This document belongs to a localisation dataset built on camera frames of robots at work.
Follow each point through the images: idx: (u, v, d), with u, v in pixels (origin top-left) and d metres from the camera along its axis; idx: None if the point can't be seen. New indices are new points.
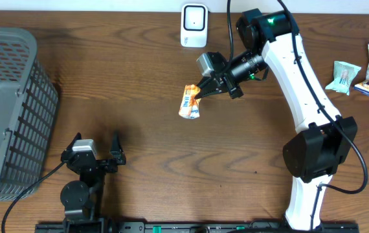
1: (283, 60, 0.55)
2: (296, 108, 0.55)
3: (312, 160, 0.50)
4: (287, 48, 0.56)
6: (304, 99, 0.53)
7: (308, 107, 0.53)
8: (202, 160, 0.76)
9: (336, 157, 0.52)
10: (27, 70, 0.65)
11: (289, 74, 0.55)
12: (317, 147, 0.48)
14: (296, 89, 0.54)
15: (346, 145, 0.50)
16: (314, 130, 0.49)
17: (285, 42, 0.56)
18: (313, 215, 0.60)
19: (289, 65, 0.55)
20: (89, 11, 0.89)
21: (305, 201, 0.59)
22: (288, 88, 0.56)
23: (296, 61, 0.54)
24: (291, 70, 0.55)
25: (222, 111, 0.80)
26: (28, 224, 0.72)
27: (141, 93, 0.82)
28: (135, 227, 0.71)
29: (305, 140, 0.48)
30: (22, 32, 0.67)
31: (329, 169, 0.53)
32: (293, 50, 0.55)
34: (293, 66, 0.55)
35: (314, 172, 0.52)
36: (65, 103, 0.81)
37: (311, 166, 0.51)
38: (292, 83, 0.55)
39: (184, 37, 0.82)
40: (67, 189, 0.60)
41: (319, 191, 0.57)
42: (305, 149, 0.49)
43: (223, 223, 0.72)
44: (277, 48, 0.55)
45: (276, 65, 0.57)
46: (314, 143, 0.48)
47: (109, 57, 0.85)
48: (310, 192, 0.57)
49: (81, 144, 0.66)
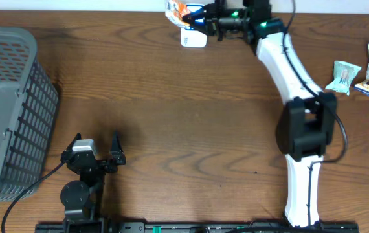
1: (273, 52, 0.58)
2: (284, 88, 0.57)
3: (298, 133, 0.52)
4: (278, 40, 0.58)
6: (290, 78, 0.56)
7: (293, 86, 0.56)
8: (202, 160, 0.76)
9: (322, 133, 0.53)
10: (27, 70, 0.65)
11: (278, 61, 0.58)
12: (301, 117, 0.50)
14: (282, 70, 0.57)
15: (329, 120, 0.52)
16: (299, 101, 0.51)
17: (277, 37, 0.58)
18: (308, 204, 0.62)
19: (277, 55, 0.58)
20: (89, 11, 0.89)
21: (299, 186, 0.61)
22: (277, 74, 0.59)
23: (284, 52, 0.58)
24: (279, 59, 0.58)
25: (222, 111, 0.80)
26: (28, 224, 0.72)
27: (141, 93, 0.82)
28: (135, 227, 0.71)
29: (289, 110, 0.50)
30: (22, 32, 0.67)
31: (318, 147, 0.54)
32: (281, 43, 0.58)
34: (281, 56, 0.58)
35: (303, 148, 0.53)
36: (66, 103, 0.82)
37: (298, 140, 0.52)
38: (280, 68, 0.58)
39: (184, 37, 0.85)
40: (67, 189, 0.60)
41: (311, 173, 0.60)
42: (290, 121, 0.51)
43: (223, 223, 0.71)
44: (270, 41, 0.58)
45: (265, 54, 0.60)
46: (299, 113, 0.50)
47: (109, 57, 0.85)
48: (301, 175, 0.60)
49: (81, 144, 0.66)
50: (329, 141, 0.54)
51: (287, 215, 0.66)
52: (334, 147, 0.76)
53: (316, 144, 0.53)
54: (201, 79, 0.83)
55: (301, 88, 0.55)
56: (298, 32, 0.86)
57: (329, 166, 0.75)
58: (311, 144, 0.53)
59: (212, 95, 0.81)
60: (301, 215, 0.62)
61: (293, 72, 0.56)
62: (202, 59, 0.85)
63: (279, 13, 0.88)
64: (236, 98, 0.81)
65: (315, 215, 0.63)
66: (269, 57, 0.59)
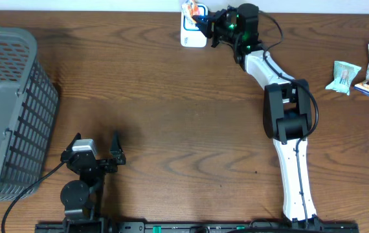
1: (255, 59, 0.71)
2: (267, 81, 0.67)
3: (278, 116, 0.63)
4: (258, 52, 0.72)
6: (268, 74, 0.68)
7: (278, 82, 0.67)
8: (202, 160, 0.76)
9: (301, 116, 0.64)
10: (27, 70, 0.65)
11: (259, 65, 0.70)
12: (278, 100, 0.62)
14: (263, 70, 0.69)
15: (305, 105, 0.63)
16: (277, 86, 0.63)
17: (258, 50, 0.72)
18: (301, 192, 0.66)
19: (258, 61, 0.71)
20: (89, 11, 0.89)
21: (289, 173, 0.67)
22: (259, 76, 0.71)
23: (263, 59, 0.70)
24: (260, 64, 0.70)
25: (222, 111, 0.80)
26: (28, 224, 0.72)
27: (141, 93, 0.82)
28: (135, 227, 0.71)
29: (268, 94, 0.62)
30: (23, 32, 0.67)
31: (300, 131, 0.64)
32: (261, 52, 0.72)
34: (262, 61, 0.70)
35: (285, 131, 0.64)
36: (66, 103, 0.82)
37: (279, 122, 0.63)
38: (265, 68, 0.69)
39: (184, 37, 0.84)
40: (67, 189, 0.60)
41: (297, 157, 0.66)
42: (269, 103, 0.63)
43: (223, 223, 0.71)
44: (252, 54, 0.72)
45: (249, 63, 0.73)
46: (276, 97, 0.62)
47: (109, 57, 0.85)
48: (289, 160, 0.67)
49: (81, 144, 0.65)
50: (309, 123, 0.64)
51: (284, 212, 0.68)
52: (334, 147, 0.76)
53: (296, 127, 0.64)
54: (200, 79, 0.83)
55: (278, 78, 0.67)
56: (298, 32, 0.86)
57: (329, 166, 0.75)
58: (292, 127, 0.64)
59: (212, 95, 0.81)
60: (298, 208, 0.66)
61: (270, 69, 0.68)
62: (202, 59, 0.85)
63: (278, 14, 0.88)
64: (236, 98, 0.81)
65: (311, 208, 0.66)
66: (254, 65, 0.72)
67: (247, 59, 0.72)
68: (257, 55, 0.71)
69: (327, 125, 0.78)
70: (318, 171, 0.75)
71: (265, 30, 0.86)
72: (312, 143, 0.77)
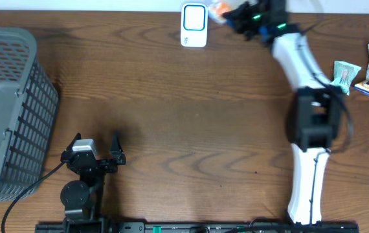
1: (292, 50, 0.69)
2: (296, 76, 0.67)
3: (305, 122, 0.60)
4: (292, 37, 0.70)
6: (300, 68, 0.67)
7: (305, 76, 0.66)
8: (202, 160, 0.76)
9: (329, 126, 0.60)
10: (27, 71, 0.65)
11: (292, 57, 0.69)
12: (308, 105, 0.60)
14: (295, 63, 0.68)
15: (336, 114, 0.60)
16: (309, 90, 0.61)
17: (294, 34, 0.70)
18: (312, 200, 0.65)
19: (294, 52, 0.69)
20: (89, 11, 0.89)
21: (304, 180, 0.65)
22: (289, 68, 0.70)
23: (298, 48, 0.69)
24: (292, 53, 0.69)
25: (222, 111, 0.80)
26: (29, 224, 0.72)
27: (141, 93, 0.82)
28: (135, 228, 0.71)
29: (299, 98, 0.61)
30: (22, 32, 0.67)
31: (324, 140, 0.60)
32: (297, 39, 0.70)
34: (296, 52, 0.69)
35: (309, 137, 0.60)
36: (66, 103, 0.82)
37: (305, 128, 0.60)
38: (294, 59, 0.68)
39: (184, 37, 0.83)
40: (67, 189, 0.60)
41: (315, 166, 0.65)
42: (298, 107, 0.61)
43: (223, 223, 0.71)
44: (286, 38, 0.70)
45: (280, 48, 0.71)
46: (305, 102, 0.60)
47: (109, 57, 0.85)
48: (307, 167, 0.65)
49: (81, 144, 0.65)
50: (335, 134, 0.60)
51: (289, 211, 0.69)
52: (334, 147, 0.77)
53: (321, 136, 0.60)
54: (200, 79, 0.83)
55: (311, 79, 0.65)
56: None
57: (328, 166, 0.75)
58: (317, 135, 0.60)
59: (212, 95, 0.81)
60: (303, 212, 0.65)
61: (303, 64, 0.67)
62: (202, 59, 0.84)
63: None
64: (236, 98, 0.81)
65: (318, 214, 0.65)
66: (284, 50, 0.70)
67: (278, 43, 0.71)
68: (296, 40, 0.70)
69: None
70: None
71: None
72: None
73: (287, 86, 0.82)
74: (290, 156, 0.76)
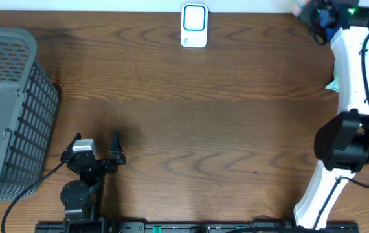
1: (351, 49, 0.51)
2: (345, 94, 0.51)
3: (341, 144, 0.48)
4: (359, 32, 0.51)
6: (356, 86, 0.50)
7: (358, 95, 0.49)
8: (202, 160, 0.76)
9: (365, 152, 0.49)
10: (27, 70, 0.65)
11: (351, 63, 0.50)
12: (350, 131, 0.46)
14: (351, 75, 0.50)
15: None
16: (353, 114, 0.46)
17: (359, 28, 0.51)
18: (321, 211, 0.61)
19: (353, 55, 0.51)
20: (89, 11, 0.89)
21: (319, 193, 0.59)
22: (342, 77, 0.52)
23: (362, 52, 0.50)
24: (353, 60, 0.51)
25: (222, 111, 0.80)
26: (28, 224, 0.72)
27: (141, 93, 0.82)
28: (135, 227, 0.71)
29: (342, 120, 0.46)
30: (23, 32, 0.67)
31: (354, 164, 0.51)
32: (363, 42, 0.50)
34: (357, 57, 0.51)
35: (338, 161, 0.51)
36: (66, 103, 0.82)
37: (336, 150, 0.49)
38: (348, 66, 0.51)
39: (184, 37, 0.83)
40: (67, 188, 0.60)
41: (337, 184, 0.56)
42: (339, 132, 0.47)
43: (223, 223, 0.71)
44: (351, 31, 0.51)
45: (338, 46, 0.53)
46: (349, 126, 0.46)
47: (109, 57, 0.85)
48: (327, 182, 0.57)
49: (81, 144, 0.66)
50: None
51: (295, 212, 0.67)
52: None
53: (351, 161, 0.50)
54: (200, 79, 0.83)
55: (364, 101, 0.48)
56: (298, 33, 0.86)
57: None
58: (348, 160, 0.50)
59: (212, 95, 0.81)
60: (309, 218, 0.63)
61: (363, 79, 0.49)
62: (202, 59, 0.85)
63: (278, 14, 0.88)
64: (236, 98, 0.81)
65: (322, 222, 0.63)
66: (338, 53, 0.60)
67: (339, 35, 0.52)
68: (365, 39, 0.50)
69: None
70: None
71: (265, 31, 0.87)
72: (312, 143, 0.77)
73: (287, 86, 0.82)
74: (290, 156, 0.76)
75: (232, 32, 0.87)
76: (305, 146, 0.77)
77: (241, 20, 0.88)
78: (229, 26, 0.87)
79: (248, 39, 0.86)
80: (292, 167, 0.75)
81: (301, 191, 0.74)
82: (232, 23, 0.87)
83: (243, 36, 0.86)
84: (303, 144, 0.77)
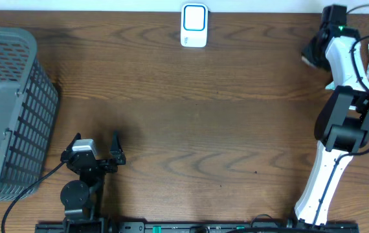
1: (344, 50, 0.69)
2: (342, 79, 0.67)
3: (338, 117, 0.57)
4: (348, 41, 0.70)
6: (348, 72, 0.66)
7: (351, 77, 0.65)
8: (202, 160, 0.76)
9: (360, 131, 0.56)
10: (27, 70, 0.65)
11: (342, 57, 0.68)
12: (345, 105, 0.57)
14: (344, 65, 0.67)
15: None
16: (349, 88, 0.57)
17: (349, 38, 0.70)
18: (322, 200, 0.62)
19: (346, 53, 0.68)
20: (89, 11, 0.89)
21: (319, 180, 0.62)
22: (337, 68, 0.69)
23: (351, 50, 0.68)
24: (344, 55, 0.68)
25: (222, 111, 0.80)
26: (29, 224, 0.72)
27: (141, 93, 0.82)
28: (135, 227, 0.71)
29: (338, 93, 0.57)
30: (23, 32, 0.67)
31: (351, 144, 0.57)
32: (352, 44, 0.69)
34: (347, 54, 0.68)
35: (336, 137, 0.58)
36: (66, 103, 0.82)
37: (334, 126, 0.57)
38: (342, 61, 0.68)
39: (184, 37, 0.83)
40: (67, 188, 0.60)
41: (335, 167, 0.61)
42: (335, 103, 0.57)
43: (223, 223, 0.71)
44: (341, 39, 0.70)
45: (333, 52, 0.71)
46: (344, 98, 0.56)
47: (109, 57, 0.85)
48: (326, 166, 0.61)
49: (81, 144, 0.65)
50: (364, 141, 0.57)
51: (296, 207, 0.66)
52: None
53: (347, 139, 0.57)
54: (201, 79, 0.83)
55: (356, 83, 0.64)
56: (298, 32, 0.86)
57: None
58: (344, 137, 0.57)
59: (212, 95, 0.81)
60: (310, 211, 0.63)
61: (354, 66, 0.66)
62: (202, 59, 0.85)
63: (278, 14, 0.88)
64: (236, 98, 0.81)
65: (323, 216, 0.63)
66: (336, 51, 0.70)
67: (332, 43, 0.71)
68: (350, 44, 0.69)
69: None
70: None
71: (265, 30, 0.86)
72: (312, 143, 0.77)
73: (287, 87, 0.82)
74: (290, 156, 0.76)
75: (232, 32, 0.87)
76: (305, 146, 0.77)
77: (241, 20, 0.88)
78: (229, 26, 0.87)
79: (248, 39, 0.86)
80: (292, 167, 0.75)
81: (301, 191, 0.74)
82: (232, 23, 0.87)
83: (243, 36, 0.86)
84: (303, 144, 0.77)
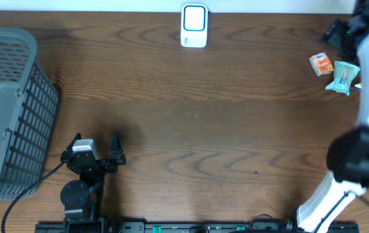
1: None
2: (367, 107, 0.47)
3: (355, 158, 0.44)
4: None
6: None
7: None
8: (202, 160, 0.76)
9: None
10: (27, 71, 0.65)
11: None
12: (368, 149, 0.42)
14: None
15: None
16: None
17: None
18: (324, 219, 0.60)
19: None
20: (90, 11, 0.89)
21: (324, 204, 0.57)
22: (366, 87, 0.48)
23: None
24: None
25: (222, 111, 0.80)
26: (29, 224, 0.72)
27: (141, 94, 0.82)
28: (135, 228, 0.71)
29: (360, 135, 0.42)
30: (23, 32, 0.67)
31: (366, 181, 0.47)
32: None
34: None
35: (349, 175, 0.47)
36: (66, 103, 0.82)
37: (349, 165, 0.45)
38: None
39: (184, 37, 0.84)
40: (67, 189, 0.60)
41: (344, 198, 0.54)
42: (355, 145, 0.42)
43: (223, 223, 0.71)
44: None
45: (367, 54, 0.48)
46: (367, 142, 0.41)
47: (109, 57, 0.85)
48: (335, 197, 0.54)
49: (81, 144, 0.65)
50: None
51: (298, 213, 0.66)
52: None
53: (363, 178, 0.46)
54: (200, 80, 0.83)
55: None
56: (298, 33, 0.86)
57: None
58: (361, 177, 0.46)
59: (212, 95, 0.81)
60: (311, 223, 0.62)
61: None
62: (202, 59, 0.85)
63: (278, 14, 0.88)
64: (237, 98, 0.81)
65: (324, 227, 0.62)
66: None
67: (368, 41, 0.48)
68: None
69: (327, 126, 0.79)
70: (317, 171, 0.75)
71: (265, 31, 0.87)
72: (312, 143, 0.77)
73: (286, 87, 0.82)
74: (290, 156, 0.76)
75: (232, 32, 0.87)
76: (305, 146, 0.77)
77: (241, 20, 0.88)
78: (229, 26, 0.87)
79: (248, 39, 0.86)
80: (292, 167, 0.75)
81: (301, 191, 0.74)
82: (232, 24, 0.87)
83: (243, 36, 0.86)
84: (303, 144, 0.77)
